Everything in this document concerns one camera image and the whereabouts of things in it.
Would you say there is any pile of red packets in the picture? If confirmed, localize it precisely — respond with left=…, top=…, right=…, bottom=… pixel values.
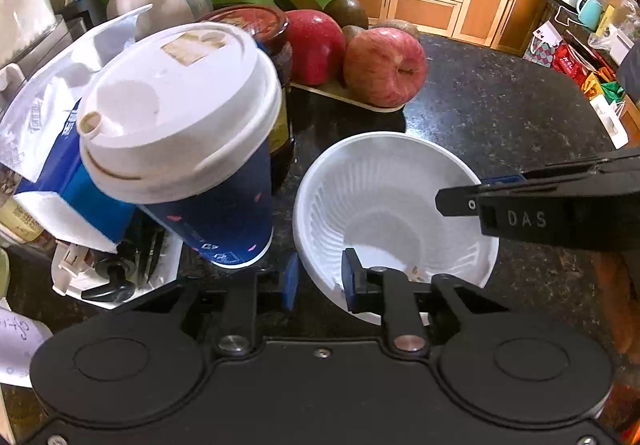
left=522, top=20, right=640, bottom=150

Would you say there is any blue and white carton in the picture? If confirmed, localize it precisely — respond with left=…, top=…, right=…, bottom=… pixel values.
left=0, top=4, right=156, bottom=253

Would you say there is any translucent white plastic container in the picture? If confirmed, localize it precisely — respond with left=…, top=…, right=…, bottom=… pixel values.
left=0, top=0, right=56, bottom=70

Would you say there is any red apple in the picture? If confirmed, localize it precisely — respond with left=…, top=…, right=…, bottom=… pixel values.
left=285, top=9, right=347, bottom=86
left=343, top=28, right=429, bottom=108

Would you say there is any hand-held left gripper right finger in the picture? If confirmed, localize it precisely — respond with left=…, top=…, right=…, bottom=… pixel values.
left=341, top=248, right=521, bottom=358

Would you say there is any white handwritten paper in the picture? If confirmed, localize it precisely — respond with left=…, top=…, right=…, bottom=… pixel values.
left=0, top=307, right=53, bottom=388

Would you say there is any teal mug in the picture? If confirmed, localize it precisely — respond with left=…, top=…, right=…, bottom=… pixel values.
left=575, top=0, right=604, bottom=30

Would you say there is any small white ribbed bowl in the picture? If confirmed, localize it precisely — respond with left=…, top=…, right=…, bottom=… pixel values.
left=293, top=131, right=500, bottom=327

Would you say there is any blue paper cup white lid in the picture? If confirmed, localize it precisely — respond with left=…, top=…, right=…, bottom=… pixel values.
left=77, top=21, right=285, bottom=270

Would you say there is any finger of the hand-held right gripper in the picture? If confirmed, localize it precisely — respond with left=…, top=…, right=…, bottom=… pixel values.
left=480, top=159, right=601, bottom=186
left=435, top=182, right=483, bottom=219

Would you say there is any white shallow tray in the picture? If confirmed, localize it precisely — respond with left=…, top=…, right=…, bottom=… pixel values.
left=50, top=220, right=183, bottom=311

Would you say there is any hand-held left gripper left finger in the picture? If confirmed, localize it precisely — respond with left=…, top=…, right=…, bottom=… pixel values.
left=107, top=252, right=302, bottom=358

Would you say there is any cooking oil bottle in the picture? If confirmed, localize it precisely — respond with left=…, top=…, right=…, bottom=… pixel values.
left=597, top=0, right=640, bottom=43

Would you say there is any black plastic utensil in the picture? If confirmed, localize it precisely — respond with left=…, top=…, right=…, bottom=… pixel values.
left=81, top=257, right=132, bottom=303

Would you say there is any beige fruit tray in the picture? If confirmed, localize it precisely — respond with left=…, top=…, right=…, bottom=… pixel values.
left=290, top=80, right=406, bottom=114

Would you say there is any clear plastic jar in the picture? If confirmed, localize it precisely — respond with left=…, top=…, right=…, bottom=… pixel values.
left=0, top=165, right=46, bottom=246

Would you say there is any dark sauce glass jar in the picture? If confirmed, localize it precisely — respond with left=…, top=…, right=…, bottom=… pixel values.
left=196, top=4, right=296, bottom=196

